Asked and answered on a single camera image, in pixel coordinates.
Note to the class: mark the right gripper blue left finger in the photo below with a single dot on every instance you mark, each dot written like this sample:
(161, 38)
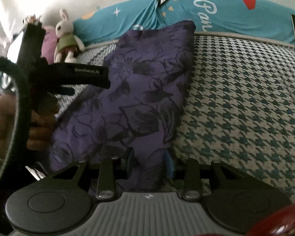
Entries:
(113, 168)

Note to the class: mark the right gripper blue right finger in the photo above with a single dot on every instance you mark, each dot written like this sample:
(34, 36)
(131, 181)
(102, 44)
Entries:
(184, 175)

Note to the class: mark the purple patterned garment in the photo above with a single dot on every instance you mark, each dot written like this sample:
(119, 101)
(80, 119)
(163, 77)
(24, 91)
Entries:
(149, 72)

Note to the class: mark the person's left hand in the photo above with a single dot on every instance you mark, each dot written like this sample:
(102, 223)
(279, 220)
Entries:
(40, 131)

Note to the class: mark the pink moon plush toy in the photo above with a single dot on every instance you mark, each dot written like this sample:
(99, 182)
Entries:
(49, 44)

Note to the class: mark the beige bunny plush toy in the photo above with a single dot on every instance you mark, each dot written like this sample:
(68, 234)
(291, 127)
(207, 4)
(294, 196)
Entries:
(68, 45)

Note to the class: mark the blue white houndstooth mat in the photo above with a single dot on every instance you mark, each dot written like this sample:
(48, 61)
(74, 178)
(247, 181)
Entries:
(240, 107)

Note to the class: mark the blue cartoon print bedsheet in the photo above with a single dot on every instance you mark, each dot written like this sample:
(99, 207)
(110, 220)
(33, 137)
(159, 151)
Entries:
(260, 18)

